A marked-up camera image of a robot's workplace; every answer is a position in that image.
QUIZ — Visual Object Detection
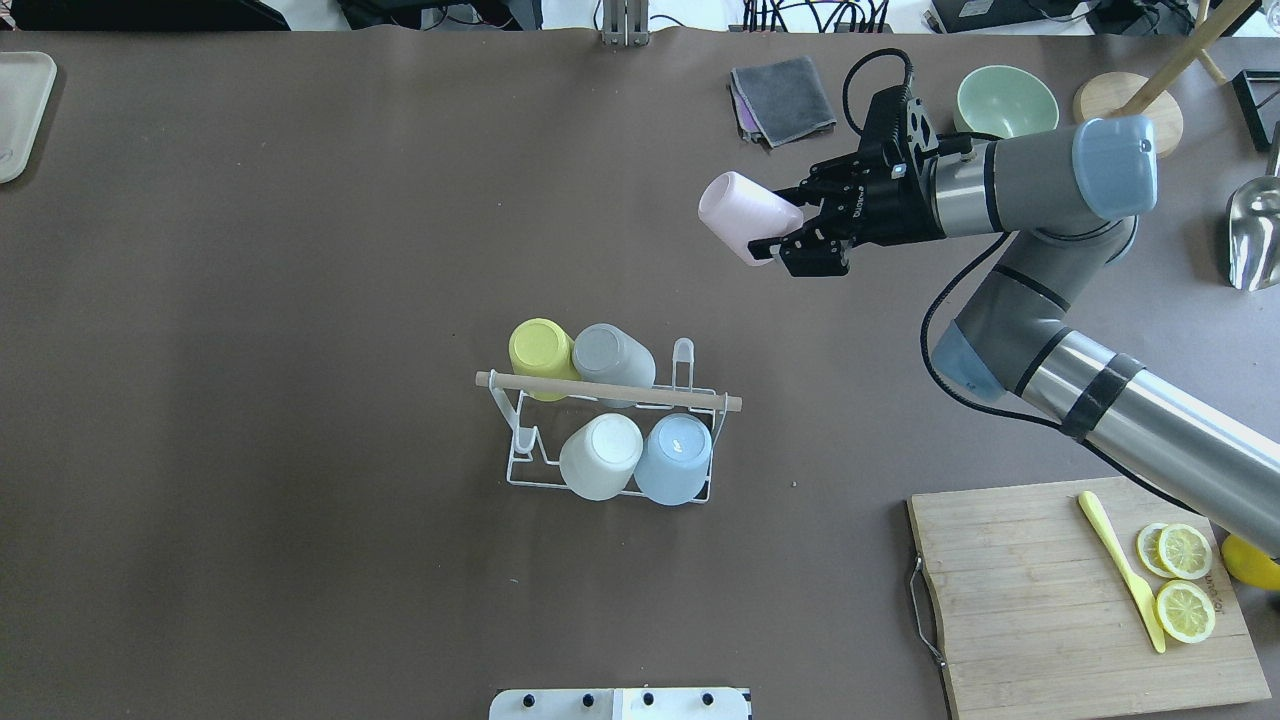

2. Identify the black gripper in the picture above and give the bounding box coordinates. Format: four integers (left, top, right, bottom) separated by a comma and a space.
748, 86, 943, 278

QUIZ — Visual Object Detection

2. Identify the pink plastic cup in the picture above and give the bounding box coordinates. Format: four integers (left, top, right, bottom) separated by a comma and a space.
698, 170, 804, 266

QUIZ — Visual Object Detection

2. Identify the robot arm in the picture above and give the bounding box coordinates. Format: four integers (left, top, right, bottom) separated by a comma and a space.
733, 81, 1279, 555

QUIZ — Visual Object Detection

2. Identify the grey cup on rack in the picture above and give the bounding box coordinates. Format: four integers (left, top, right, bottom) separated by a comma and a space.
572, 323, 657, 389

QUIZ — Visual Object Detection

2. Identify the light blue cup on rack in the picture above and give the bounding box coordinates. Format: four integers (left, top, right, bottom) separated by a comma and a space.
634, 413, 712, 507

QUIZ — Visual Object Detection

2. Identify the yellow cup on rack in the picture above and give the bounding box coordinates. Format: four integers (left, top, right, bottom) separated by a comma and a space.
508, 318, 581, 380

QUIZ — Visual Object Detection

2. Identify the white cup on rack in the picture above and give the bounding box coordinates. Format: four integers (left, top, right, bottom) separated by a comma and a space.
559, 413, 644, 501

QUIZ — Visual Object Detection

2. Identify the grey folded cloth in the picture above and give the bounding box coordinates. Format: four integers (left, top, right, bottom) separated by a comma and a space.
730, 55, 836, 149

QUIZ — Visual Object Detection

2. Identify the green bowl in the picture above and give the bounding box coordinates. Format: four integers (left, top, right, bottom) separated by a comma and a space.
954, 65, 1060, 138

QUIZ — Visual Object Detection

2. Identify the wooden mug tree stand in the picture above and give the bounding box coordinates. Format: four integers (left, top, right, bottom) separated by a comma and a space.
1071, 1, 1263, 159

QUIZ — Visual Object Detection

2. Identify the yellow plastic knife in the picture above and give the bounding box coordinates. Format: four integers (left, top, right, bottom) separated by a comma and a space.
1076, 489, 1167, 653

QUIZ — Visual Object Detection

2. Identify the metal ice scoop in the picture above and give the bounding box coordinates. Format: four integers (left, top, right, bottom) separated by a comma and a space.
1228, 135, 1279, 292

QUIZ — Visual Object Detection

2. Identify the lemon slice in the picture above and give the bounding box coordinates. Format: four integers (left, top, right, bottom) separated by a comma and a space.
1155, 579, 1217, 644
1156, 523, 1213, 582
1135, 521, 1175, 579

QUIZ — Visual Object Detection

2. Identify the wooden cutting board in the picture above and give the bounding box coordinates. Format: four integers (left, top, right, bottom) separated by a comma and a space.
908, 477, 1272, 719

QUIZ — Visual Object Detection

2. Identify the yellow lemon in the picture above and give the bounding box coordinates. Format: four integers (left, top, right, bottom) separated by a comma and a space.
1220, 534, 1279, 592

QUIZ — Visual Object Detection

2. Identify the cream plastic tray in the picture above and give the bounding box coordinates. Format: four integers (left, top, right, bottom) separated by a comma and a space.
1, 51, 58, 184

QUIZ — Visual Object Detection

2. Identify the white wire cup rack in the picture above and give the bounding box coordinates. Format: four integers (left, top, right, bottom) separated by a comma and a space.
475, 338, 742, 507

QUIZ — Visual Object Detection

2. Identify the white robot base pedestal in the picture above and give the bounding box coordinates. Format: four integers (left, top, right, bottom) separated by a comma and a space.
488, 685, 754, 719

